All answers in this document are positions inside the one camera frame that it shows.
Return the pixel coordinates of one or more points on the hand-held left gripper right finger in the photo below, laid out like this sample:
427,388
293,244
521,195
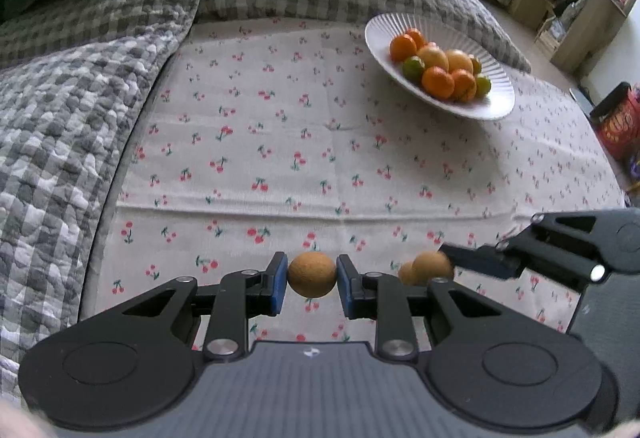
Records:
346,288

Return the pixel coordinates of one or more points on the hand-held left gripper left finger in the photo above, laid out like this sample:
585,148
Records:
277,285

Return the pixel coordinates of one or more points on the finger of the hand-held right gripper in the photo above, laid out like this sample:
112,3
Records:
490,260

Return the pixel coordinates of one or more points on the green lime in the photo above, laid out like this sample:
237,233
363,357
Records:
476,66
412,68
484,86

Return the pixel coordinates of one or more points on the orange tangerine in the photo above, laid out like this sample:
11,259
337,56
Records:
417,37
437,83
402,47
464,86

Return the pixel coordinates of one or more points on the white ribbed plate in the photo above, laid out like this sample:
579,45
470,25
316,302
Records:
385,33

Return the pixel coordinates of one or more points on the cherry print sheet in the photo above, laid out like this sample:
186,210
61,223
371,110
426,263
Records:
300,143

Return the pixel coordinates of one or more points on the purple package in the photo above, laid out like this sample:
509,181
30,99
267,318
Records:
635,171

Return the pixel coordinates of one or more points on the white floor item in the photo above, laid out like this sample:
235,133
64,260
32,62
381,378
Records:
581,99

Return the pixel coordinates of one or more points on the red printed bag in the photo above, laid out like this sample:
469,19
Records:
622,128

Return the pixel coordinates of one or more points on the black flat case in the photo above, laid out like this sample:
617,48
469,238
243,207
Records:
610,101

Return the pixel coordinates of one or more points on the wooden desk shelf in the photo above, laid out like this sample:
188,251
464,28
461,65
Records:
575,23

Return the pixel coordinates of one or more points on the grey checked quilt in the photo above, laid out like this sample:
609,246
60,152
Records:
65,118

